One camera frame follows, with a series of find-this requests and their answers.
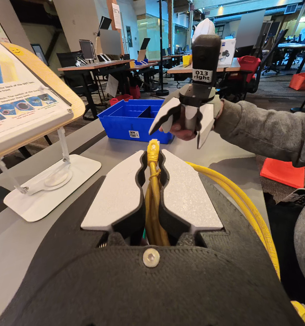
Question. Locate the white document stand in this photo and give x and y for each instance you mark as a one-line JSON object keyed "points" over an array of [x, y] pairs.
{"points": [[53, 188]]}

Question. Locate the small yellow bin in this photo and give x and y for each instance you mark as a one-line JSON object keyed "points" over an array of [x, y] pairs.
{"points": [[186, 59]]}

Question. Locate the small framed screen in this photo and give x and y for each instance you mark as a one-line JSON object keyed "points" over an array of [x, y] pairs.
{"points": [[87, 49]]}

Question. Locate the red plastic bin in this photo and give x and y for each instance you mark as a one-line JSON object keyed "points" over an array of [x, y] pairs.
{"points": [[120, 99]]}

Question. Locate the printed instruction sheet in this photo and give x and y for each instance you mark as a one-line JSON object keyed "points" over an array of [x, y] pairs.
{"points": [[20, 101]]}

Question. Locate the orange fabric bin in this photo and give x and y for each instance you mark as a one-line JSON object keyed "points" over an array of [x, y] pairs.
{"points": [[302, 81]]}

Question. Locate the white product box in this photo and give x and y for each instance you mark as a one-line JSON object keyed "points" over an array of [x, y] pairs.
{"points": [[227, 52]]}

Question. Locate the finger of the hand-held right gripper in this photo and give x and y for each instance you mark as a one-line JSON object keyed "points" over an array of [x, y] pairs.
{"points": [[205, 122], [167, 109]]}

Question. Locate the red fabric bag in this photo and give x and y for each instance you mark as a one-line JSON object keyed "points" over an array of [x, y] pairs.
{"points": [[249, 65]]}

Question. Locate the person's right forearm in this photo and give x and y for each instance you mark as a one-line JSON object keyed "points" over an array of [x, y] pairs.
{"points": [[256, 127]]}

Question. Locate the white rounded object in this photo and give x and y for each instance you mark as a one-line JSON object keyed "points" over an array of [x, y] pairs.
{"points": [[204, 26]]}

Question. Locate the black printed tag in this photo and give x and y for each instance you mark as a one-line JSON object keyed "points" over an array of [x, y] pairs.
{"points": [[300, 197]]}

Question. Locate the wooden top desk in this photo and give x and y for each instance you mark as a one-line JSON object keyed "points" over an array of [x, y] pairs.
{"points": [[91, 65]]}

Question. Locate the person's right hand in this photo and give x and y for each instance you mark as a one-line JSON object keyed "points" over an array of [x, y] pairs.
{"points": [[183, 133]]}

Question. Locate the red flat mat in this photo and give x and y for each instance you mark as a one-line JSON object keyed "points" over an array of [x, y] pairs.
{"points": [[282, 173]]}

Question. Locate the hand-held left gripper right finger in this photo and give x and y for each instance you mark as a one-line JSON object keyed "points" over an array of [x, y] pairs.
{"points": [[188, 196]]}

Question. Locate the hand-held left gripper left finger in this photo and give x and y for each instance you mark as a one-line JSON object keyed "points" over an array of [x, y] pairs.
{"points": [[116, 193]]}

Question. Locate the black office chair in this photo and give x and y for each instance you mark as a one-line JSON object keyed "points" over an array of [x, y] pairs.
{"points": [[71, 61]]}

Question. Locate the blue plastic bin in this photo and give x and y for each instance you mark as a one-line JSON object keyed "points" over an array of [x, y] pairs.
{"points": [[121, 124]]}

